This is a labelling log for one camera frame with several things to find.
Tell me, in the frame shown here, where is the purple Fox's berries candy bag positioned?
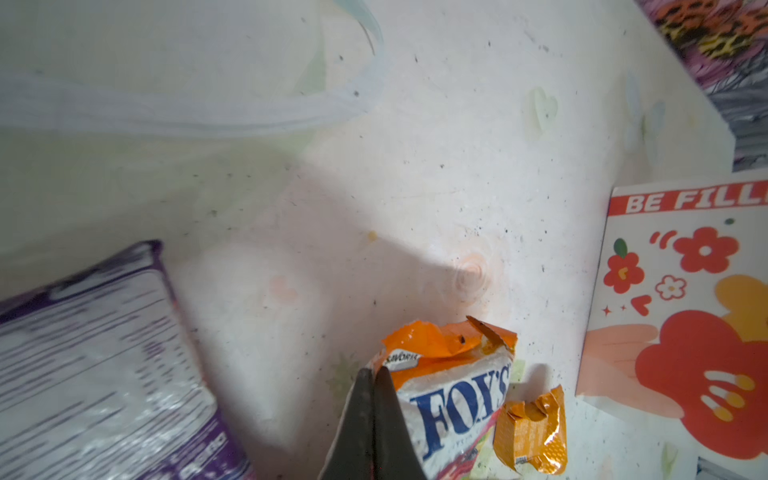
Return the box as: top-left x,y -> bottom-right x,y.
1,240 -> 254,479

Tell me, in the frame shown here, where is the orange Fox's fruits candy bag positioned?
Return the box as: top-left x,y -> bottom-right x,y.
372,316 -> 518,479

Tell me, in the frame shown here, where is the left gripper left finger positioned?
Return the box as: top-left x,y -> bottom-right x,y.
318,368 -> 374,480

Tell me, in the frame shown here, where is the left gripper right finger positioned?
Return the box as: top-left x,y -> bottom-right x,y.
373,367 -> 426,480

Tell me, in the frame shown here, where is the white paper gift bag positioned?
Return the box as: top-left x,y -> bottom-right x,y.
576,170 -> 767,479

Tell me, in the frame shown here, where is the small orange snack packet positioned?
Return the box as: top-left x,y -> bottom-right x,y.
493,385 -> 568,475

